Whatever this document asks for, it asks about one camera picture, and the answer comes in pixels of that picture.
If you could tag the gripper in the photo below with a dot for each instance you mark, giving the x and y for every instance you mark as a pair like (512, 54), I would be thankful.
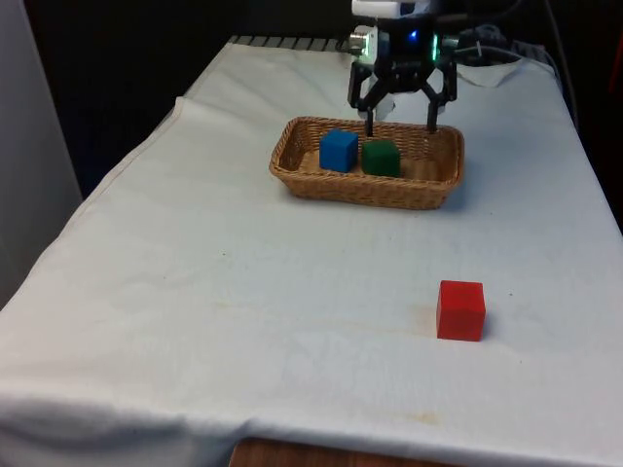
(406, 48)

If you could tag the blue cube block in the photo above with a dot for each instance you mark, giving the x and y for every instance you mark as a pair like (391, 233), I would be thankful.
(338, 151)

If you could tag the wicker basket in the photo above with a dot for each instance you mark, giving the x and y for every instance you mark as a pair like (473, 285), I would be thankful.
(365, 190)

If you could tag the green cube block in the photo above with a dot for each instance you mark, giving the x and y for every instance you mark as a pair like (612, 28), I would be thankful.
(380, 159)

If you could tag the red cube block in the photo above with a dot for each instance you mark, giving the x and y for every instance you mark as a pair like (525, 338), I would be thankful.
(460, 311)

